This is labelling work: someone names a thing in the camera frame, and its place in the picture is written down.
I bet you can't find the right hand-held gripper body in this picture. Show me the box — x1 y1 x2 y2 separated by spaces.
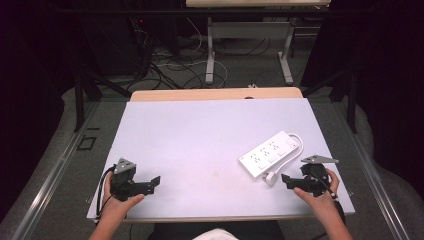
293 154 340 198

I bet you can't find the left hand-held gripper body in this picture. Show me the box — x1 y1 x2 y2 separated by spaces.
110 157 150 202

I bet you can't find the person's left hand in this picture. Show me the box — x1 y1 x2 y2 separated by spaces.
100 171 146 222

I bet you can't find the person's right hand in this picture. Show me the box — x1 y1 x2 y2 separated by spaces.
293 167 341 219

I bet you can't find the white power plug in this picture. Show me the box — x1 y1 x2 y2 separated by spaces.
262 171 280 187

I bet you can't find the white power strip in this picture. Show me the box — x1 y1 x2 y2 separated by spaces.
238 130 301 180

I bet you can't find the white table mat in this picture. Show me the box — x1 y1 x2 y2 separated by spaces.
86 97 356 222

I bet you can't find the person's dark clothing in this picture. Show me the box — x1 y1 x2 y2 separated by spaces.
146 220 285 240

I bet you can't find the black metal stand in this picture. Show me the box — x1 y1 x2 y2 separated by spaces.
301 66 360 134
73 66 133 133

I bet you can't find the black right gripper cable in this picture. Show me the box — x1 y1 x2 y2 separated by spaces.
311 170 338 201

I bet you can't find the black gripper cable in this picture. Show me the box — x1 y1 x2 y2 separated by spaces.
95 165 116 219
311 170 338 201

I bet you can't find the white power strip cable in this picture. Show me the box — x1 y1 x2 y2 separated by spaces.
266 133 305 178

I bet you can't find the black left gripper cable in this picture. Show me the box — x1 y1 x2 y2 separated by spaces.
95 165 116 219

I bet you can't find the aluminium floor rail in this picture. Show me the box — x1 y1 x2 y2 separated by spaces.
331 102 412 240
9 101 101 240

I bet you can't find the tangle of floor cables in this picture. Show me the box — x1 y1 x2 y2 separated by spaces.
128 18 273 91

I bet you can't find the white metal desk frame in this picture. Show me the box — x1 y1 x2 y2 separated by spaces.
185 0 332 86

